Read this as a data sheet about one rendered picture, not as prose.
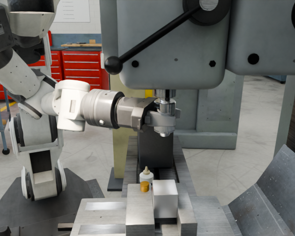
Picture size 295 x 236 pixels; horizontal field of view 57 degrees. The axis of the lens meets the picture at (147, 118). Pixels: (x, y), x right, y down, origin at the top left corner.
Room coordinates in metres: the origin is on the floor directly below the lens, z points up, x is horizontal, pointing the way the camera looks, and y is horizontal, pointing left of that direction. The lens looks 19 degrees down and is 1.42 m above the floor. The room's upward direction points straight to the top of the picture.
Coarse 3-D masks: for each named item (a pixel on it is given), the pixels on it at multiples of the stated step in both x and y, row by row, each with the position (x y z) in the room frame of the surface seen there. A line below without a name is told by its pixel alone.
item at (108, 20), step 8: (104, 0) 0.54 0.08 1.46; (112, 0) 0.54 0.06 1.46; (104, 8) 0.54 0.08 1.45; (112, 8) 0.54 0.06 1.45; (104, 16) 0.54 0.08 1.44; (112, 16) 0.54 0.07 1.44; (104, 24) 0.54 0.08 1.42; (112, 24) 0.54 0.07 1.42; (104, 32) 0.54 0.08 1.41; (112, 32) 0.54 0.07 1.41; (104, 40) 0.54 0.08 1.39; (112, 40) 0.54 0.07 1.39; (104, 48) 0.54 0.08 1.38; (112, 48) 0.54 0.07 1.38; (104, 56) 0.54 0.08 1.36
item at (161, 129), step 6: (156, 108) 0.54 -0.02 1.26; (162, 108) 0.54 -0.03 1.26; (168, 108) 0.54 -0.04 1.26; (174, 108) 0.55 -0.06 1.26; (168, 114) 0.54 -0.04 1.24; (174, 114) 0.55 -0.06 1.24; (156, 126) 0.54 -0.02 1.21; (162, 126) 0.54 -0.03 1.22; (168, 126) 0.54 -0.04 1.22; (174, 126) 0.55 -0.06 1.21; (162, 132) 0.54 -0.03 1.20; (168, 132) 0.54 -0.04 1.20
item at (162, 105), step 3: (156, 99) 0.57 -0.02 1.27; (159, 99) 0.57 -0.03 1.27; (171, 99) 0.57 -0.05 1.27; (156, 102) 0.55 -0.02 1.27; (159, 102) 0.55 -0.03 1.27; (162, 102) 0.55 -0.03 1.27; (165, 102) 0.55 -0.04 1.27; (168, 102) 0.55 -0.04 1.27; (171, 102) 0.55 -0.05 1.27; (174, 102) 0.55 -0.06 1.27; (156, 105) 0.54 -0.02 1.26; (159, 105) 0.54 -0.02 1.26; (162, 105) 0.54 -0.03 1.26; (165, 105) 0.54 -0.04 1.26; (168, 105) 0.54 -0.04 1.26; (171, 105) 0.54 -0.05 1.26; (174, 105) 0.55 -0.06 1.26
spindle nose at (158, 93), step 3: (156, 90) 0.54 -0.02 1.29; (159, 90) 0.54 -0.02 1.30; (162, 90) 0.54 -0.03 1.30; (171, 90) 0.54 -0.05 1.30; (174, 90) 0.54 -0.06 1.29; (156, 93) 0.54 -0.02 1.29; (159, 93) 0.54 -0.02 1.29; (162, 93) 0.54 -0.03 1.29; (171, 93) 0.54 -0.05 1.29; (174, 93) 0.54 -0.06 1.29; (156, 96) 0.54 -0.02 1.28; (159, 96) 0.54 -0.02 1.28; (162, 96) 0.54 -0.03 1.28; (171, 96) 0.54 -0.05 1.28; (174, 96) 0.54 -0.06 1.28
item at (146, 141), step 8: (152, 128) 0.87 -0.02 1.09; (144, 136) 0.86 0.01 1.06; (152, 136) 0.87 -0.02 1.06; (160, 136) 0.87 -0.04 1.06; (168, 136) 0.87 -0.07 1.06; (144, 144) 0.86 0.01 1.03; (152, 144) 0.87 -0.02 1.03; (160, 144) 0.87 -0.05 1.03; (168, 144) 0.87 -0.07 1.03; (144, 152) 0.86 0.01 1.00; (152, 152) 0.87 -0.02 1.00; (160, 152) 0.87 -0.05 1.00; (168, 152) 0.87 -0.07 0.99; (144, 160) 0.86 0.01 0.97; (152, 160) 0.87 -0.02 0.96; (160, 160) 0.87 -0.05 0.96; (168, 160) 0.87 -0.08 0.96
